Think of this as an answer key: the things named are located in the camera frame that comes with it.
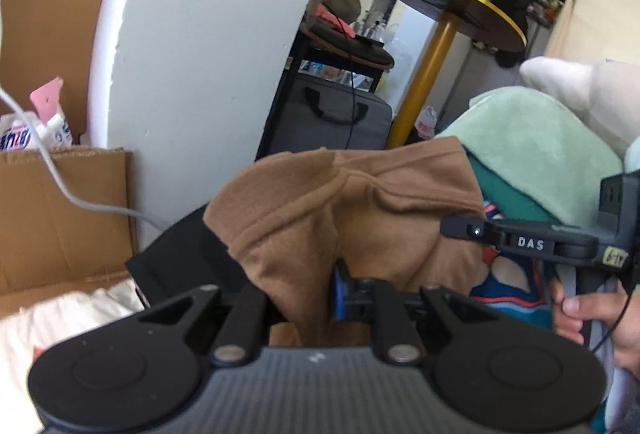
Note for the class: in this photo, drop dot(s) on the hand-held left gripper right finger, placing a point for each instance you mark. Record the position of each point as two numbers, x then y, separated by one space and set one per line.
337 296

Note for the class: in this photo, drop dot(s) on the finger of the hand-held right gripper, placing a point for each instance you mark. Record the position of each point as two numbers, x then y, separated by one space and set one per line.
500 239

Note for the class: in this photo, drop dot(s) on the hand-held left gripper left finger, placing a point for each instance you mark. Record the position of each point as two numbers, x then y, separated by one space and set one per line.
250 314

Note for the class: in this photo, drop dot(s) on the brown printed t-shirt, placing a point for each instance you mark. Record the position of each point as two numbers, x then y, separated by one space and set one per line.
325 204

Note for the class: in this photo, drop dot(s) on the person's right hand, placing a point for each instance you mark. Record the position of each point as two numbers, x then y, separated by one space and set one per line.
625 329

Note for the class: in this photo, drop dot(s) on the teal printed blanket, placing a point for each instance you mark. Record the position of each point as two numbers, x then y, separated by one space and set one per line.
510 284

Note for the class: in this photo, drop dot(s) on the black folded garment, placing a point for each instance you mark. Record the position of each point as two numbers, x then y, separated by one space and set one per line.
190 249

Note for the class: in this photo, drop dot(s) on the mint green blanket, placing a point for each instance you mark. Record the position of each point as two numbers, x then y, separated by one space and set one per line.
525 149

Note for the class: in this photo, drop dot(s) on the clear plastic bottle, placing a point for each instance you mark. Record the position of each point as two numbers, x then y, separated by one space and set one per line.
426 124

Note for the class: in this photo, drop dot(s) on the white plush pillow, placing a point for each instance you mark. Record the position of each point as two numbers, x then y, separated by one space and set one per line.
565 79

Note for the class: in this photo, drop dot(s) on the grey bag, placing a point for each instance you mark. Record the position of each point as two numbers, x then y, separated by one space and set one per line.
325 134

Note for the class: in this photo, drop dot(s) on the cream bear print bedsheet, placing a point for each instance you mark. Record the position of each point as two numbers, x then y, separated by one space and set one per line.
75 314

